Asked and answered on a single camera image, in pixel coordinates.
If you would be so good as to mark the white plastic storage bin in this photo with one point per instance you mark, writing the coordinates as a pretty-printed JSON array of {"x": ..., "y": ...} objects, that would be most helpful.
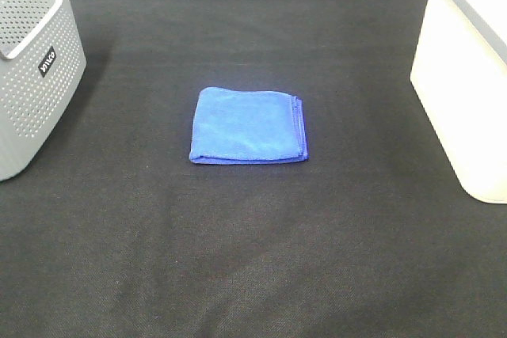
[{"x": 459, "y": 75}]

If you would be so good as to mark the black table cloth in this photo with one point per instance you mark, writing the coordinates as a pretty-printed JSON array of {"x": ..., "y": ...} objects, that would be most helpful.
[{"x": 112, "y": 232}]

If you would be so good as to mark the blue microfiber towel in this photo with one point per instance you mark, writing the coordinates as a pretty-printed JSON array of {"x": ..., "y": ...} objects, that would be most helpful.
[{"x": 247, "y": 127}]

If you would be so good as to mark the grey perforated plastic basket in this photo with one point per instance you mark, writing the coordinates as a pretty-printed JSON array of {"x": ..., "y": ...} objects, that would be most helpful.
[{"x": 42, "y": 63}]

